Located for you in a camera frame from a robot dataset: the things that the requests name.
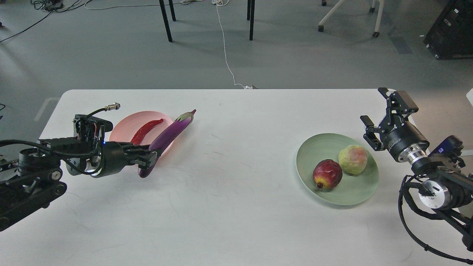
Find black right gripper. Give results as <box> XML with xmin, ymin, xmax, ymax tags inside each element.
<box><xmin>360</xmin><ymin>88</ymin><xmax>430</xmax><ymax>162</ymax></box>

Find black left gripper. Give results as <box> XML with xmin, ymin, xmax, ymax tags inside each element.
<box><xmin>92</xmin><ymin>142</ymin><xmax>162</xmax><ymax>178</ymax></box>

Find red chili pepper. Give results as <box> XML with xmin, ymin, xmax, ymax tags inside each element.
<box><xmin>130</xmin><ymin>119</ymin><xmax>164</xmax><ymax>145</ymax></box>

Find green pink round fruit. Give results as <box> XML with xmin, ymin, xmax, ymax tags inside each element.
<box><xmin>338</xmin><ymin>145</ymin><xmax>368</xmax><ymax>175</ymax></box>

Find purple eggplant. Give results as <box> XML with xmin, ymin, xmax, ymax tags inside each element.
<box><xmin>139</xmin><ymin>109</ymin><xmax>196</xmax><ymax>178</ymax></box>

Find red pomegranate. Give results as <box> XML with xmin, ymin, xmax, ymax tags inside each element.
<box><xmin>313</xmin><ymin>159</ymin><xmax>343</xmax><ymax>189</ymax></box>

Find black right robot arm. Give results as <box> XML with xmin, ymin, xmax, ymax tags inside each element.
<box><xmin>360</xmin><ymin>87</ymin><xmax>473</xmax><ymax>265</ymax></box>

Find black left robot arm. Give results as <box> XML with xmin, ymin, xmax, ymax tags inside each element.
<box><xmin>0</xmin><ymin>103</ymin><xmax>163</xmax><ymax>231</ymax></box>

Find pink plate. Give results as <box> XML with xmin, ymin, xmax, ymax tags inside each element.
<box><xmin>108</xmin><ymin>111</ymin><xmax>178</xmax><ymax>146</ymax></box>

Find white chair base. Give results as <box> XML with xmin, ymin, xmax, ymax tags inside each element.
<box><xmin>318</xmin><ymin>0</ymin><xmax>385</xmax><ymax>38</ymax></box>

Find black equipment case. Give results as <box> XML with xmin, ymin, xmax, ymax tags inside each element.
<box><xmin>423</xmin><ymin>0</ymin><xmax>473</xmax><ymax>59</ymax></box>

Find black table legs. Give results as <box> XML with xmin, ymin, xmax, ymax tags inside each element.
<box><xmin>159</xmin><ymin>0</ymin><xmax>255</xmax><ymax>42</ymax></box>

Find black cables on floor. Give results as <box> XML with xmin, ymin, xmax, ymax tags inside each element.
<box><xmin>0</xmin><ymin>0</ymin><xmax>93</xmax><ymax>43</ymax></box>

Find white cable on floor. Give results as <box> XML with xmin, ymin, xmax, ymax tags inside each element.
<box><xmin>211</xmin><ymin>0</ymin><xmax>252</xmax><ymax>89</ymax></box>

